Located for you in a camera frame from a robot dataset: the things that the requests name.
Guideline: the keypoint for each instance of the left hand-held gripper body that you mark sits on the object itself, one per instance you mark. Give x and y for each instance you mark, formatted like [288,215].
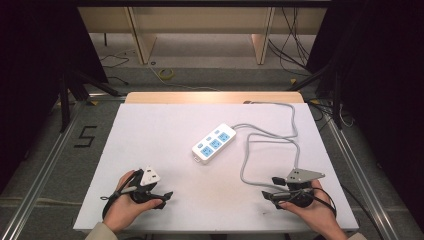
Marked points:
[148,176]

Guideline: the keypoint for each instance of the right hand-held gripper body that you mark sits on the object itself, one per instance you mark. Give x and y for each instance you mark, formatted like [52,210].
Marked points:
[301,175]

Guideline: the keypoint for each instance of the person's left hand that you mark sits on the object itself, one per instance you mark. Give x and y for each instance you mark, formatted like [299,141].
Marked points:
[123,208]

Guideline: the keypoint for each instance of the person's right hand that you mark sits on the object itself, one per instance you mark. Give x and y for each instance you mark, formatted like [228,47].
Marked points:
[316,215]

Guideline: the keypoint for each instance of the white foam board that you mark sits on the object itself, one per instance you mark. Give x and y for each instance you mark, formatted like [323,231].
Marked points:
[160,140]

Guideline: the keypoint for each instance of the white power strip blue sockets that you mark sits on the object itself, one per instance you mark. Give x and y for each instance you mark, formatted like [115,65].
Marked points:
[214,144]

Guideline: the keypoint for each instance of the black metal stand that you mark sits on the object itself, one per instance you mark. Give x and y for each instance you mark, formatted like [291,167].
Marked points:
[71,90]
[328,90]

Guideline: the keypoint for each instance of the wooden table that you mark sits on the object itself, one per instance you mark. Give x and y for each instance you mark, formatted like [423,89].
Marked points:
[200,97]

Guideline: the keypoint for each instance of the yellow tape roll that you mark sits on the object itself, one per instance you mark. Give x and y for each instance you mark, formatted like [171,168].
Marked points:
[165,74]

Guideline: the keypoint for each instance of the dark curtain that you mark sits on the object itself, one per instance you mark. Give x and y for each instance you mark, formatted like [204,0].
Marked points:
[30,83]
[383,83]

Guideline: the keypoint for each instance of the light wooden shelf unit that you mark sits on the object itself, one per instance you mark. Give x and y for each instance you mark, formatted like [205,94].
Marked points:
[206,20]

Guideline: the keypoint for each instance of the aluminium floor rail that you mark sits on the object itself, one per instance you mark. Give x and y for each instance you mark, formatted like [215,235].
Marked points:
[43,173]
[360,173]

